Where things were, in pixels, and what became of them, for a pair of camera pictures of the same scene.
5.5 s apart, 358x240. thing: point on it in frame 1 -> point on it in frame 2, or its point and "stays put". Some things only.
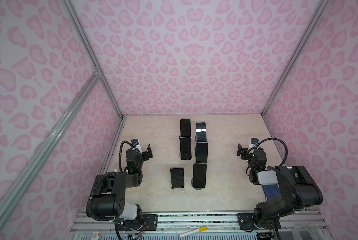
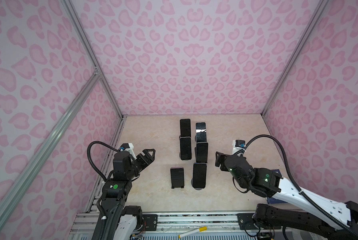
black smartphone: (177, 178) stays put
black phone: (199, 174) stays put
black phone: (201, 152) stays put
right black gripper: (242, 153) -> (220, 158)
